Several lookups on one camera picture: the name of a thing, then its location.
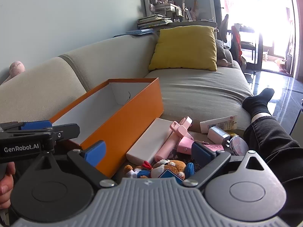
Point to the beige fabric sofa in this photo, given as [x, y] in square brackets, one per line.
[201, 92]

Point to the orange cardboard box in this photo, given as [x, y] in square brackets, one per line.
[132, 123]

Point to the pink plush toy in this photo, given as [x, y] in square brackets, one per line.
[16, 67]
[223, 62]

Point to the yellow pillow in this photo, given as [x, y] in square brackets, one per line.
[184, 47]

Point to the dark dining table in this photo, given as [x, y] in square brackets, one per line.
[248, 29]

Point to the cluttered desk organizer shelf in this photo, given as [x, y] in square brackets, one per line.
[165, 8]

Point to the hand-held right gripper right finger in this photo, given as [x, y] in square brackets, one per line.
[201, 153]

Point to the white lotion tube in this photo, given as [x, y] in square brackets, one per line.
[215, 124]

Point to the grey checkered pillow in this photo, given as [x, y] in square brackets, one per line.
[220, 49]

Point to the brown fox plush toy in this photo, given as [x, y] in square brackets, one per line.
[170, 165]

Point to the round pink compact mirror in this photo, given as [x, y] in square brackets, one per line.
[238, 145]

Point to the white rectangular box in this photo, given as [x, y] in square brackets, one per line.
[146, 144]

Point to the pink selfie stick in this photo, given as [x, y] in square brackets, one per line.
[165, 146]

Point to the stack of books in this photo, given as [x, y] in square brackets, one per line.
[151, 21]

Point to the pink case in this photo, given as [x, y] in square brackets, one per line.
[185, 145]

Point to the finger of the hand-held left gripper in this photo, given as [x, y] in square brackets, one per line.
[35, 125]
[67, 131]

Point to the person's black sock foot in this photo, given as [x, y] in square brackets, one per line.
[256, 101]

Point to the flat blue books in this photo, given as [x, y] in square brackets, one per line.
[139, 31]

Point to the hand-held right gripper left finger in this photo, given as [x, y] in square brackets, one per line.
[95, 153]

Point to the white charger plug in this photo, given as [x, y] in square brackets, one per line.
[216, 134]

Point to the red cloth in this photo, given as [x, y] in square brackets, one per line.
[236, 45]

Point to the white desk lamp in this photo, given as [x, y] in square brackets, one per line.
[183, 4]

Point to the person's left hand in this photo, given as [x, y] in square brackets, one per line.
[6, 189]

